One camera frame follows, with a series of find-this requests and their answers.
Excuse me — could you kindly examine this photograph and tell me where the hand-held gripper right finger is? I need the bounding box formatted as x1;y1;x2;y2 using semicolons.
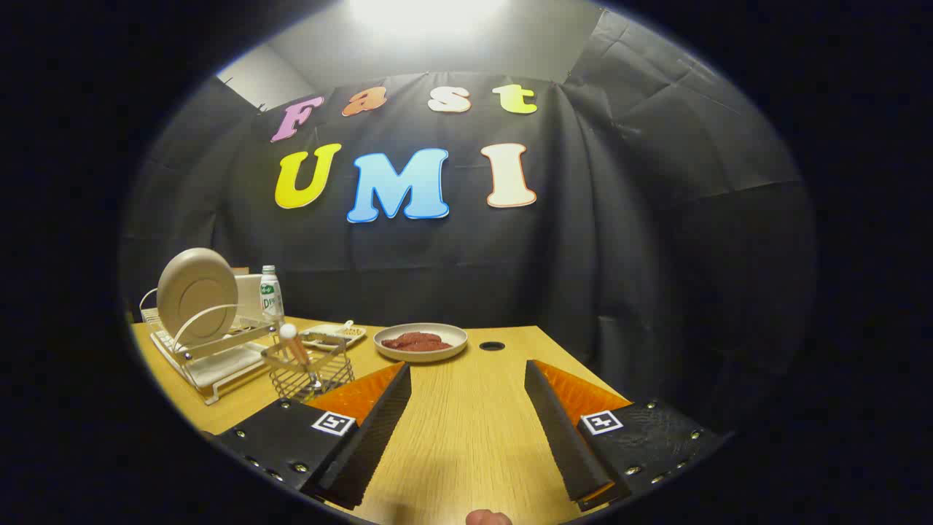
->
523;359;732;513

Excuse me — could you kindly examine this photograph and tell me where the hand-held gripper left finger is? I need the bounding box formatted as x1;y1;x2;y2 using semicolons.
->
215;362;413;511

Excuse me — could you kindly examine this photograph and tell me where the metal wire basket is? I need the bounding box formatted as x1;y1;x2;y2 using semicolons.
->
261;337;356;403

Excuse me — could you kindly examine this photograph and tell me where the spoon with pink striped handle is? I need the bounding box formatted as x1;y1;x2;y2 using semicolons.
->
279;323;321;387

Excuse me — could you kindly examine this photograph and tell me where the white wire dish rack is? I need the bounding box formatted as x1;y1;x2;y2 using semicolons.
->
140;288;292;405

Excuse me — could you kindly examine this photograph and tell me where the white divided dish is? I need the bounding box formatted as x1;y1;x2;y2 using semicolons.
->
299;321;367;349

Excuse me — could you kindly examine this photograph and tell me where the beige plate with meat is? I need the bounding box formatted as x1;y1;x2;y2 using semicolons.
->
373;322;469;363

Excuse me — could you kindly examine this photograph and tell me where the white bottle with green label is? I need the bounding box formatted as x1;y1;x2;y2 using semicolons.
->
260;265;285;325

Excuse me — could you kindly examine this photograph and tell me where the white toaster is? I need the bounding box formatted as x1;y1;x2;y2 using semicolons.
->
235;274;265;322

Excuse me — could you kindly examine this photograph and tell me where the black backdrop cloth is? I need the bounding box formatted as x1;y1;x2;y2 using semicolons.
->
120;7;817;409

